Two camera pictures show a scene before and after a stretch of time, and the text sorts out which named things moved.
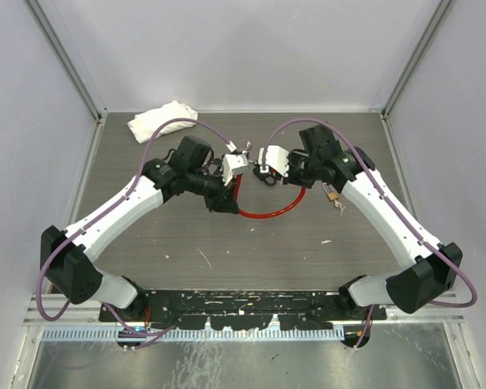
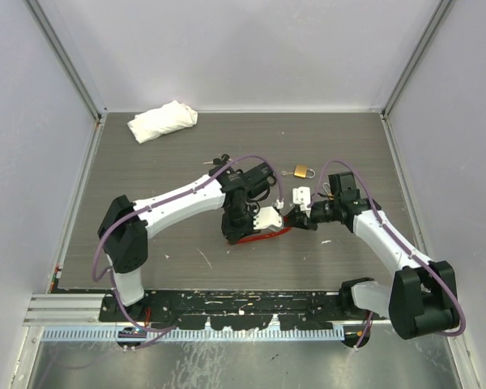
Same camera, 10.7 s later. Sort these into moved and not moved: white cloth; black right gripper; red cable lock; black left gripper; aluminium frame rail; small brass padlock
Moved: black left gripper; red cable lock; black right gripper
Not moved: white cloth; small brass padlock; aluminium frame rail
